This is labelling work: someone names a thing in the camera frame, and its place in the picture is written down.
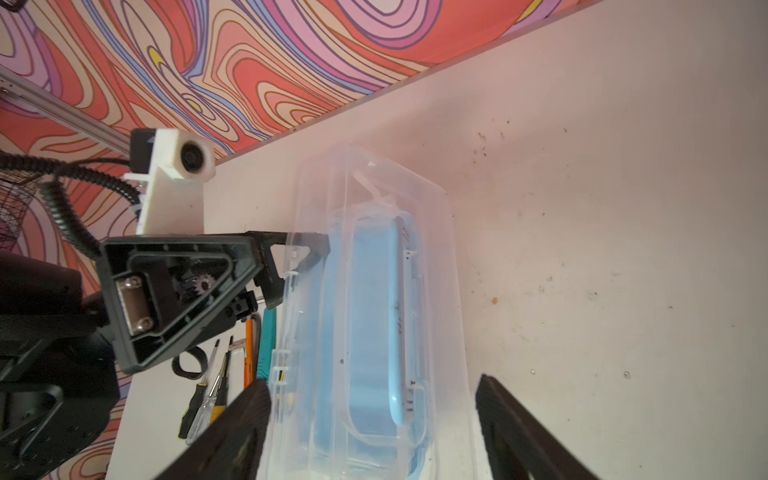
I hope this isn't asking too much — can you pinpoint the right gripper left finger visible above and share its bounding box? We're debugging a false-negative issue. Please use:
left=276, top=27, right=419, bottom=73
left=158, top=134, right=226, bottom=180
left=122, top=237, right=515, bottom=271
left=158, top=379, right=271, bottom=480

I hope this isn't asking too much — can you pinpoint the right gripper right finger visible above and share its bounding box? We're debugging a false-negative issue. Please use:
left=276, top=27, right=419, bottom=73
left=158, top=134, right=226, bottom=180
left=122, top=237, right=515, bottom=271
left=475, top=374, right=597, bottom=480

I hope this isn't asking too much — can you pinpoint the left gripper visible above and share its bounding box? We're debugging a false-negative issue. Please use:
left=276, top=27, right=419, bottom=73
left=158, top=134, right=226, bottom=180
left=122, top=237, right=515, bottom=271
left=96, top=231, right=330, bottom=374

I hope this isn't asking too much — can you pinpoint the blue plastic toolbox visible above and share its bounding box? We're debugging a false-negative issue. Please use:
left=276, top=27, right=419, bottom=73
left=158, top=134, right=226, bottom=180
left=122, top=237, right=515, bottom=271
left=258, top=144, right=477, bottom=479

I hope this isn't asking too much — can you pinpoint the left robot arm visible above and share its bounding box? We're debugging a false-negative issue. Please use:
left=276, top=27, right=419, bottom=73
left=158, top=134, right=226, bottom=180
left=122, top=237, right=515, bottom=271
left=1, top=231, right=293, bottom=479

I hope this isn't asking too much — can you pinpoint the black yellow screwdriver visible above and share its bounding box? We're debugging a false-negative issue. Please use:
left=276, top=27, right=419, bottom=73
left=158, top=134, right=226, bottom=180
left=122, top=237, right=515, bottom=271
left=178, top=340, right=220, bottom=445

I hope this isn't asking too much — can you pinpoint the clear handled screwdriver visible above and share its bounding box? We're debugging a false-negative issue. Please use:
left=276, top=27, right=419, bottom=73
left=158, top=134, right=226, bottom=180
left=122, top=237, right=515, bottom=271
left=191, top=371, right=220, bottom=445

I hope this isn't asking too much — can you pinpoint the yellow handled screwdriver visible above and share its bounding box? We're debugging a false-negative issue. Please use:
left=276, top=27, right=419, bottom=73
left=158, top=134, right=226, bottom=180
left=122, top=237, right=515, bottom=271
left=209, top=336, right=234, bottom=424

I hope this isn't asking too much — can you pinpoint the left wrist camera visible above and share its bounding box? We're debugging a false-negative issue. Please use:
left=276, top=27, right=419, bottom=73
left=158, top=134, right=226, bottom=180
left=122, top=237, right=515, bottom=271
left=123, top=128, right=216, bottom=236

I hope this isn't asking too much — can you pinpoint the left wire basket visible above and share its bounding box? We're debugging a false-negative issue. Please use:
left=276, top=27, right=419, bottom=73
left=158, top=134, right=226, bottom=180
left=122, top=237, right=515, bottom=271
left=0, top=171, right=40, bottom=250

